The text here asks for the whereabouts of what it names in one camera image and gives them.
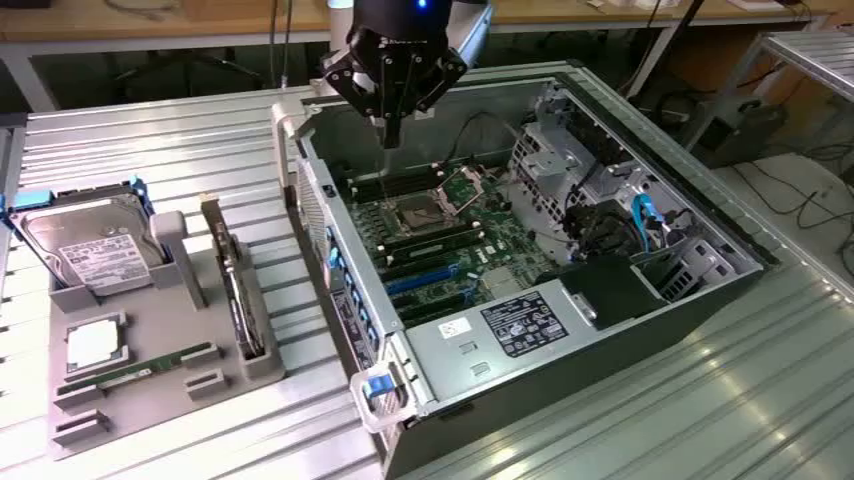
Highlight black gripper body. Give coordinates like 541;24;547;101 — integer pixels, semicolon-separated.
345;0;456;57

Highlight black graphics card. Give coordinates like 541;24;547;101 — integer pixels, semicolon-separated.
197;193;269;362

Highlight black RAM slot bank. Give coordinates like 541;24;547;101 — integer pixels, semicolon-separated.
345;168;443;202

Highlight metal socket cover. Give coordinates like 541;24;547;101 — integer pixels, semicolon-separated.
432;166;496;202

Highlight black office chair base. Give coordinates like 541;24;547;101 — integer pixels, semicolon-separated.
110;48;263;97

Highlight metal disk bay cage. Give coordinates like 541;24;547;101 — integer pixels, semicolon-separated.
508;82;669;202

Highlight CPU socket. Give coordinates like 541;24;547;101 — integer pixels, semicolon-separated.
391;197;449;235

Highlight installed RAM stick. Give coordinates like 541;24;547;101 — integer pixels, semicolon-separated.
375;227;487;262

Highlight wooden desk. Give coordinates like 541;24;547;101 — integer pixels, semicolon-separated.
0;0;835;44

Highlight blue expansion slot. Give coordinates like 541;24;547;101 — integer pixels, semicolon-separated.
384;266;463;297

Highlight silver chipset heatsink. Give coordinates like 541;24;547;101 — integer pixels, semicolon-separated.
481;269;527;297

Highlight black expansion slot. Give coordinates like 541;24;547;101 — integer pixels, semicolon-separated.
392;291;469;322

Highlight black box device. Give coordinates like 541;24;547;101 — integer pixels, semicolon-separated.
691;98;790;169

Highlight black plastic fan shroud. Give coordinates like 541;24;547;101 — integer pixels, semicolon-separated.
555;254;672;332

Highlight hard disk in blue caddy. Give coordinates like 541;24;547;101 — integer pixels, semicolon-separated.
0;174;168;297

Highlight white round table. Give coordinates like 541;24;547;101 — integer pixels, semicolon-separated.
704;151;854;252

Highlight grey power supply unit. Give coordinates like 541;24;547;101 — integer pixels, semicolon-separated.
401;279;603;404

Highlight grey parts rack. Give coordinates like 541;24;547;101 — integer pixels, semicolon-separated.
44;209;289;462

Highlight open grey PC case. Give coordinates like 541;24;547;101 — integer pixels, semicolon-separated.
271;58;783;480

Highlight silver CPU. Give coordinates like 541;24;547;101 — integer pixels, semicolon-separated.
64;319;129;374

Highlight green RAM stick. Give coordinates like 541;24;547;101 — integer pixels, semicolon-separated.
61;347;202;396

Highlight blue wire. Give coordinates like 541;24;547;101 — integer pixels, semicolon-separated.
628;191;669;254

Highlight metal slat table frame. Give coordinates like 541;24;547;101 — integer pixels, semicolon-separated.
722;31;854;151

